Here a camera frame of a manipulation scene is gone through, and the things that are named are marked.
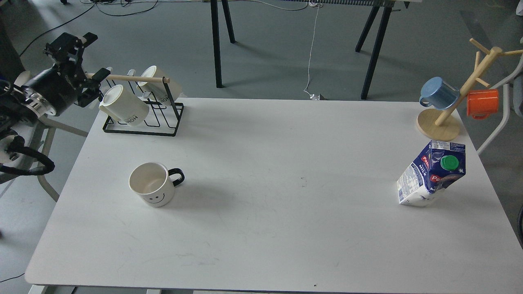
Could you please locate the black table leg pair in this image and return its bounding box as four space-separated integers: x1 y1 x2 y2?
355 0 395 100
209 0 236 89

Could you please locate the black wire mug rack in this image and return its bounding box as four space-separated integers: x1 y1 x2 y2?
98 74 184 136

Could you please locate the black cable on floor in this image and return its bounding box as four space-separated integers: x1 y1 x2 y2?
18 0 160 58

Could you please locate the wooden mug tree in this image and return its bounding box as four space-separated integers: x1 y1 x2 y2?
417 38 523 141

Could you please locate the white mug on rack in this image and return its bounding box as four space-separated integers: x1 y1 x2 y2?
136 65 183 106
99 85 150 126

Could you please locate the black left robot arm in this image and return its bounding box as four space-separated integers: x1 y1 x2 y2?
1 32 110 176

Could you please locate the rear white mug on rack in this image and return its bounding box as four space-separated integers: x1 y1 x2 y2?
136 65 183 106

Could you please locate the blue white milk carton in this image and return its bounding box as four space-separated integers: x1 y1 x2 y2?
396 140 466 207

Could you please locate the front white mug on rack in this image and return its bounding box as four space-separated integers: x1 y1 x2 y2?
99 85 150 126

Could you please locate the white chair right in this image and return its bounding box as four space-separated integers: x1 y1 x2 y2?
477 53 523 155

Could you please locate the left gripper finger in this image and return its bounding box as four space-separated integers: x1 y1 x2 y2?
44 32 98 56
75 68 112 107

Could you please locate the grey office chair left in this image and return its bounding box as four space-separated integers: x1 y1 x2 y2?
0 114 89 203

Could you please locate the white cable on floor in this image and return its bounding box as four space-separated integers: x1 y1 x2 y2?
204 0 327 101

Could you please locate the blue mug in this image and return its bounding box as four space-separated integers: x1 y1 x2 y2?
420 77 460 110

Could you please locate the black table leg pair right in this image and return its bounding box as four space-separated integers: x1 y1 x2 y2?
355 0 395 100

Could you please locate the black table leg pair left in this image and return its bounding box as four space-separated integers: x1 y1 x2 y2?
209 0 236 89

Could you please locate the white smiley mug black handle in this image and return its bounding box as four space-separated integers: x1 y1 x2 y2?
129 162 185 208

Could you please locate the orange mug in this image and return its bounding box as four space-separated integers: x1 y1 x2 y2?
467 89 499 120

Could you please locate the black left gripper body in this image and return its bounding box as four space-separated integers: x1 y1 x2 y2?
22 43 87 116

